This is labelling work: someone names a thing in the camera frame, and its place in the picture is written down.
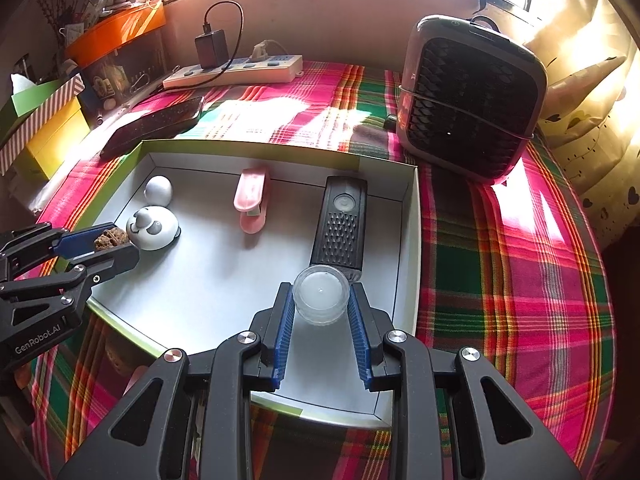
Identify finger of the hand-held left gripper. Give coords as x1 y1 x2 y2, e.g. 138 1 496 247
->
0 223 118 281
0 245 141 341

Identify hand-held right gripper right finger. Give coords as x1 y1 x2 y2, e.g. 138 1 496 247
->
348 282 583 480

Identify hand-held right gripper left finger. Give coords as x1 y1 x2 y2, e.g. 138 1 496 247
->
57 282 296 480

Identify white panda toy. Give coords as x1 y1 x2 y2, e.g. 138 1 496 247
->
125 206 182 252

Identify clear round container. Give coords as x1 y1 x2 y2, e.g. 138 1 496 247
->
292 265 351 326

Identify white shallow cardboard box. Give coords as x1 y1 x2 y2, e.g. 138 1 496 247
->
82 139 423 431

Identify white mushroom-shaped toy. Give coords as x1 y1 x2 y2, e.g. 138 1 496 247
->
143 176 174 207

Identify black rectangular electronic device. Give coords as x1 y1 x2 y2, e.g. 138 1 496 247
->
309 175 369 283

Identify pink stapler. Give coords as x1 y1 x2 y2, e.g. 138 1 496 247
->
233 168 272 234

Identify black smartphone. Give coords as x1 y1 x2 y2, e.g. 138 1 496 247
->
99 96 206 161

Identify yellow box with striped lid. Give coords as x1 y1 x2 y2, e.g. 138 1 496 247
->
0 74 86 176

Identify green paper box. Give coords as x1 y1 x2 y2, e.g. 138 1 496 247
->
11 79 68 118

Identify dark clear storage cabinet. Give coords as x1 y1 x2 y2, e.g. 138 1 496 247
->
80 27 168 126

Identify orange box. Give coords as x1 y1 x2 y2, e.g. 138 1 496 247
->
65 0 167 67

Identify black charger adapter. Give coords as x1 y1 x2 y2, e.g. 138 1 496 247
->
195 30 230 69

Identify dried flower branches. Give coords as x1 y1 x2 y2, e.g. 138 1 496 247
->
35 0 101 41

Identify white power strip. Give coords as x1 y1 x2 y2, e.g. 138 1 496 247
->
162 54 304 92

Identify grey desktop fan heater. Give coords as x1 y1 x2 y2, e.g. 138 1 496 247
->
396 14 548 183

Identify cream heart-print curtain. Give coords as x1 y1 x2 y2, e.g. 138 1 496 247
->
525 0 636 241

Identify black charger cable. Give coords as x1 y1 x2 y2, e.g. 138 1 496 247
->
201 1 245 86

